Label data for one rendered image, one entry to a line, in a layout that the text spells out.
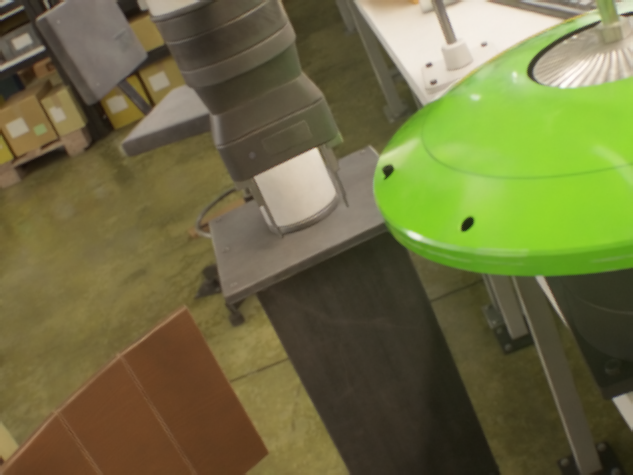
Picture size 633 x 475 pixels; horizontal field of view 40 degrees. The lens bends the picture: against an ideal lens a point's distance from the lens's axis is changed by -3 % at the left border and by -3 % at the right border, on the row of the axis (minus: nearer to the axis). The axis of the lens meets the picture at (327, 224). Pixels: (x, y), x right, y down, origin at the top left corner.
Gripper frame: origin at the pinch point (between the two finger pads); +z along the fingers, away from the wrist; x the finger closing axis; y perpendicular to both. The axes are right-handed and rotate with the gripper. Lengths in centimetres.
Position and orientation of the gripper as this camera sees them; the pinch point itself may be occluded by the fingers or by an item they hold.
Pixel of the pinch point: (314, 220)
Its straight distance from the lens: 62.8
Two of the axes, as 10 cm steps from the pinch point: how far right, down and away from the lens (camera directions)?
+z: 3.8, 8.3, 4.0
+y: 1.9, 3.5, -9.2
